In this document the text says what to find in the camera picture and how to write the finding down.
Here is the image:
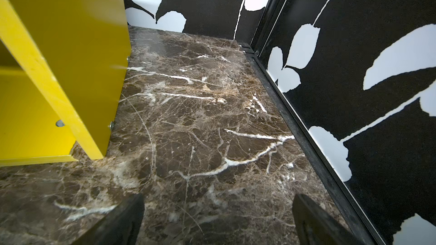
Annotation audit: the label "yellow blue toy shelf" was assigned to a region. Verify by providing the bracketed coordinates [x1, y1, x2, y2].
[1, 0, 131, 166]

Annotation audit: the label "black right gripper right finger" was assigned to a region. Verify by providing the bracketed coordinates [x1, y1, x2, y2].
[292, 194, 362, 245]

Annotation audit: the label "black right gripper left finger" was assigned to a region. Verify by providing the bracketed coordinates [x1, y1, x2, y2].
[73, 194, 145, 245]

